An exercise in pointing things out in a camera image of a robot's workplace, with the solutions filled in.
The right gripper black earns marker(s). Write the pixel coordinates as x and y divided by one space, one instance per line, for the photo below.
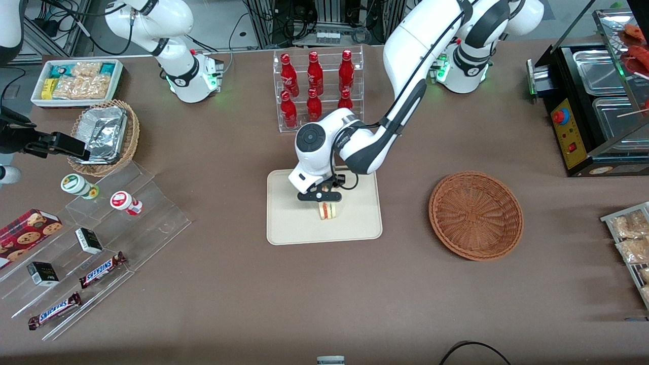
14 139

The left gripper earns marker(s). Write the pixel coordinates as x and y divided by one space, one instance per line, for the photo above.
338 178

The triangle sandwich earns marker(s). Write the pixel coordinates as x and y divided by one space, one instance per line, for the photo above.
328 211

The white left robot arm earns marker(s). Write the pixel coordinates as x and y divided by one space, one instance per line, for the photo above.
405 45

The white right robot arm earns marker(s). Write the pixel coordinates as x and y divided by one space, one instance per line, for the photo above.
177 56

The beige plastic tray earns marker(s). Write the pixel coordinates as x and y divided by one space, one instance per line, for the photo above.
294 223

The white snack tray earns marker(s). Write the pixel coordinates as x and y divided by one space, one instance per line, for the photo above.
38 99

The tan wicker basket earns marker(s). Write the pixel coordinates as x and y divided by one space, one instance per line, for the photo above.
133 132

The round brown wicker basket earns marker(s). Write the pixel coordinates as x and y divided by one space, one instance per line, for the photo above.
476 215

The foil container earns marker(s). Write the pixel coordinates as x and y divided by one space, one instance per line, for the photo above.
104 133

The green lidded yogurt cup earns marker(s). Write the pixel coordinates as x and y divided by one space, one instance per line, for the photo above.
77 184

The clear cracker bag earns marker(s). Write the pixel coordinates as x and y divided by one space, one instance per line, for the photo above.
86 69
96 86
68 87

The yellow snack pack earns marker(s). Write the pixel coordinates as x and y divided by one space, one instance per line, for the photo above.
47 88

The teal snack pack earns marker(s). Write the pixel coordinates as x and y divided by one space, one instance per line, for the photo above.
61 71
107 68

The red lidded yogurt cup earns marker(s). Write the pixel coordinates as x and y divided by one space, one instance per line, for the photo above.
124 201

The red cola bottle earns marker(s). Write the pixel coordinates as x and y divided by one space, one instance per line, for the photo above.
345 101
314 105
288 110
288 73
347 70
315 72

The small black box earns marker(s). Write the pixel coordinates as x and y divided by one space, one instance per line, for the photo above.
42 274
88 240

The red cookie box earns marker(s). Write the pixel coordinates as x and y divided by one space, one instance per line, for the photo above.
25 233

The clear acrylic stepped display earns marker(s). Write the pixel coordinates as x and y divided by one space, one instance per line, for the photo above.
152 223

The snickers bar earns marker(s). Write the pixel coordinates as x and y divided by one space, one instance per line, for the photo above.
102 269
55 310

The clear acrylic bottle rack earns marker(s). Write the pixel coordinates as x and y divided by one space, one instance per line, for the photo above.
355 58

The white power strip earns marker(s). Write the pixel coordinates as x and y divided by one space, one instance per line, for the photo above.
328 37

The grey device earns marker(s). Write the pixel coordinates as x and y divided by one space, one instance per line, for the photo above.
330 360

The black food warmer machine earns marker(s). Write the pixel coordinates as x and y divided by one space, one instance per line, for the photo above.
575 137

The metal warmer pan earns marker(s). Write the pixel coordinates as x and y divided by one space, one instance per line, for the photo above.
616 116
598 71

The clear bag of snacks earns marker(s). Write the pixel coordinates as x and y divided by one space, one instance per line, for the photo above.
626 226
645 275
646 294
634 249

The wooden skewer stick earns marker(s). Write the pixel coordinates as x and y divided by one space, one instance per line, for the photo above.
631 112

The blue tape strip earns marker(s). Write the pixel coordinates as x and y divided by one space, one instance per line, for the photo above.
636 319

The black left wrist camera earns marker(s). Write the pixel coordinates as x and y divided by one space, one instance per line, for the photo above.
338 180

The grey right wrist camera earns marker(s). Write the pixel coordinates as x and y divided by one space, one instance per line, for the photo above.
9 175

